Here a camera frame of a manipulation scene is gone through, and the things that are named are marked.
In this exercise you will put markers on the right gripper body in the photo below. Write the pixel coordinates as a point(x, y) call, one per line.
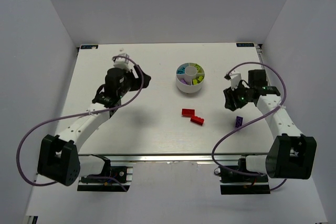
point(233, 99)

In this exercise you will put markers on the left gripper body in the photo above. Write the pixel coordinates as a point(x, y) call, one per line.
point(135, 78)

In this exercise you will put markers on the red stepped lego brick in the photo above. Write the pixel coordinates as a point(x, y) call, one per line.
point(197, 120)

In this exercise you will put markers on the lime lego brick small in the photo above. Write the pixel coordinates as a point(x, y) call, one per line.
point(198, 80)

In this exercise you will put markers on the teal lego brick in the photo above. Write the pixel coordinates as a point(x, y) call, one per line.
point(181, 70)

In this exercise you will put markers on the white round divided container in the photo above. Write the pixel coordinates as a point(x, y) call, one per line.
point(190, 74)

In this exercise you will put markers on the lime lego plate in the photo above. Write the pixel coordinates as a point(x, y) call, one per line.
point(199, 68)

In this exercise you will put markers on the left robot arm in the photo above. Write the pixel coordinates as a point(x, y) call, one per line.
point(58, 157)

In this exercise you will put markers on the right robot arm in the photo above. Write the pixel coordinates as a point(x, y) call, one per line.
point(291, 155)

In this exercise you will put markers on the red flat lego brick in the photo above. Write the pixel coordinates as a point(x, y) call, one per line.
point(188, 112)

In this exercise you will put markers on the right corner label sticker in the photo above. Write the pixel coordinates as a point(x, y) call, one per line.
point(244, 44)

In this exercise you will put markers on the corner label sticker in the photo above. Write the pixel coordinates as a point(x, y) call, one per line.
point(244, 44)
point(88, 47)

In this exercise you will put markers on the left corner label sticker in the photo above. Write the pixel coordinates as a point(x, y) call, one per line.
point(88, 47)

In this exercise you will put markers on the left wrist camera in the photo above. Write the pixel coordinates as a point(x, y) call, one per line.
point(121, 61)

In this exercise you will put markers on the aluminium frame rail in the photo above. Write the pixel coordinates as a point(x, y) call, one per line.
point(221, 157)

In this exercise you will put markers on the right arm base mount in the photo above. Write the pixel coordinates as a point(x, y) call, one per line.
point(237, 184)

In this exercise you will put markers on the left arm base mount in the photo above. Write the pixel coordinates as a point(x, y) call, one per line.
point(100, 174)

